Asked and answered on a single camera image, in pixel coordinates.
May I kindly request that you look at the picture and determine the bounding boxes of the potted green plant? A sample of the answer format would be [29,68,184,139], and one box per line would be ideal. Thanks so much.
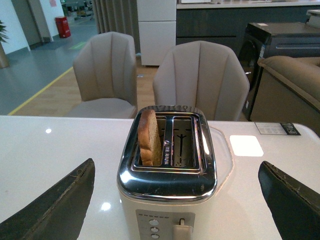
[0,21,9,69]

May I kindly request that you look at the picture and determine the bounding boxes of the beige chair right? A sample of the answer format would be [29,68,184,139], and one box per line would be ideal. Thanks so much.
[153,40,250,121]

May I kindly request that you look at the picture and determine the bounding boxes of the dark kitchen counter cabinet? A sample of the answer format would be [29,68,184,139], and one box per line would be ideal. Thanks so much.
[176,0,320,53]

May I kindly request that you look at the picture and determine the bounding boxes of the beige chair left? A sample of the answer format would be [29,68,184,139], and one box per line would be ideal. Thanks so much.
[67,32,138,119]

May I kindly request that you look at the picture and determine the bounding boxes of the white refrigerator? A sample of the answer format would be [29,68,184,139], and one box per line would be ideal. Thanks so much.
[137,0,177,66]

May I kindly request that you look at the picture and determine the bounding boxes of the toast bread slice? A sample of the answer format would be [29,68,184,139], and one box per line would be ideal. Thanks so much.
[137,109,162,167]

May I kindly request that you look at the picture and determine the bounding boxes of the white chrome two-slot toaster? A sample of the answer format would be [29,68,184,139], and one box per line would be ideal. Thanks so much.
[117,105,218,240]

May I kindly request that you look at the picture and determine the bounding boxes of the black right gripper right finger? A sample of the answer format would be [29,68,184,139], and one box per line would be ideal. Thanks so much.
[258,161,320,240]

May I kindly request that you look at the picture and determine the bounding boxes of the black white label sticker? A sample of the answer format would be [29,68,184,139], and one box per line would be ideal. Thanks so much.
[255,122,301,136]

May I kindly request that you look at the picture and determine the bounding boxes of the beige chair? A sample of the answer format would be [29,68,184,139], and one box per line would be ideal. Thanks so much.
[153,40,250,121]
[67,32,138,119]

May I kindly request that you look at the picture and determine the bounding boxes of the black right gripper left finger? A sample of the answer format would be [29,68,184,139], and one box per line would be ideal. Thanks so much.
[0,158,96,240]

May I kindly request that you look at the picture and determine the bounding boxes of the black washing machine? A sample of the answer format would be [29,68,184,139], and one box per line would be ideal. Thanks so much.
[238,22,320,120]

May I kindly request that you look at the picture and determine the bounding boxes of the red fire extinguisher box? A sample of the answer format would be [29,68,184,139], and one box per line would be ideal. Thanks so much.
[55,16,71,38]

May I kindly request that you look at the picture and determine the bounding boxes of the beige sofa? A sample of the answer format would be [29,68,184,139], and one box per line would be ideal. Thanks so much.
[250,56,320,134]

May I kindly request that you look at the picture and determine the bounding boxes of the beige curtain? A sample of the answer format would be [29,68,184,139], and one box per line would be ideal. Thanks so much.
[92,0,141,53]

